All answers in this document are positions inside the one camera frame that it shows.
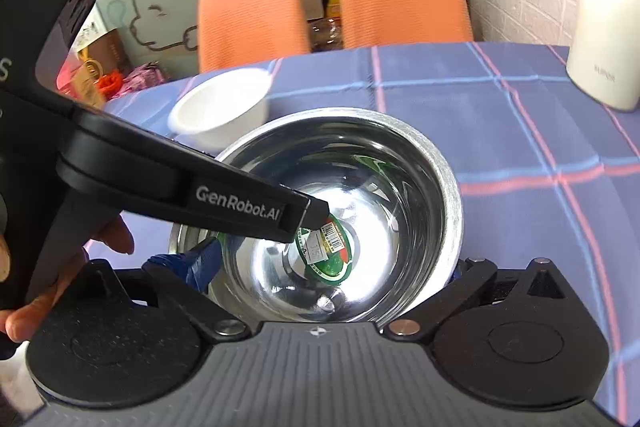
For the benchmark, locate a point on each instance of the white plastic bowl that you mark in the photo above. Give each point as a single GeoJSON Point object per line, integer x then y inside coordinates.
{"type": "Point", "coordinates": [222, 109]}

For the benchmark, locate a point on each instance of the person's left hand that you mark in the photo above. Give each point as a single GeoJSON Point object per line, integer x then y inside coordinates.
{"type": "Point", "coordinates": [20, 324]}

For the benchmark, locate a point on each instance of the blue plaid tablecloth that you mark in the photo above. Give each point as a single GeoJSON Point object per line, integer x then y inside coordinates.
{"type": "Point", "coordinates": [543, 169]}

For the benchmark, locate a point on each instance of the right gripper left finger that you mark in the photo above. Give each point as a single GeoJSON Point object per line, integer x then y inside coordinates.
{"type": "Point", "coordinates": [181, 281]}

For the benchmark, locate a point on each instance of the left orange chair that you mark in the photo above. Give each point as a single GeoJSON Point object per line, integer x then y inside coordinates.
{"type": "Point", "coordinates": [234, 33]}

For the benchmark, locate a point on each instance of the stainless steel bowl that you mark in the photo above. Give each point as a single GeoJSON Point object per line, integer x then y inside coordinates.
{"type": "Point", "coordinates": [390, 238]}

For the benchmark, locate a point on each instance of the white thermos jug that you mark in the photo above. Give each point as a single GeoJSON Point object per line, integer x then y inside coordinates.
{"type": "Point", "coordinates": [604, 54]}

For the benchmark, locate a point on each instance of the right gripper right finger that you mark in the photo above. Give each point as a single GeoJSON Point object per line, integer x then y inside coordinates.
{"type": "Point", "coordinates": [470, 289]}

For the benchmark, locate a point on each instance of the clear plastic wrapped package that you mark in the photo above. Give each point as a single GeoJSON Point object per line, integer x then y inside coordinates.
{"type": "Point", "coordinates": [325, 35]}

